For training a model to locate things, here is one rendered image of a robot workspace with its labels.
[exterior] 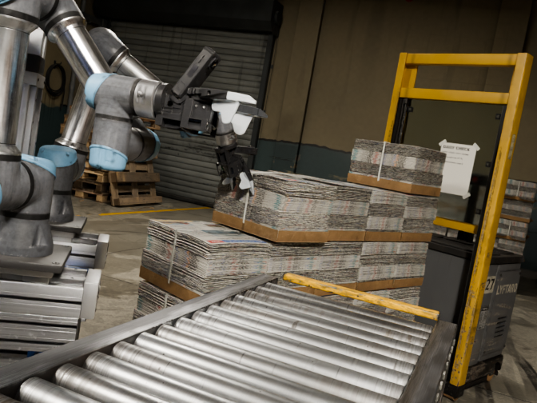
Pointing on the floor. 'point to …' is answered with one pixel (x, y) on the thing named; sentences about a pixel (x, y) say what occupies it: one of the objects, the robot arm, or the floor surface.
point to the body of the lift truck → (509, 274)
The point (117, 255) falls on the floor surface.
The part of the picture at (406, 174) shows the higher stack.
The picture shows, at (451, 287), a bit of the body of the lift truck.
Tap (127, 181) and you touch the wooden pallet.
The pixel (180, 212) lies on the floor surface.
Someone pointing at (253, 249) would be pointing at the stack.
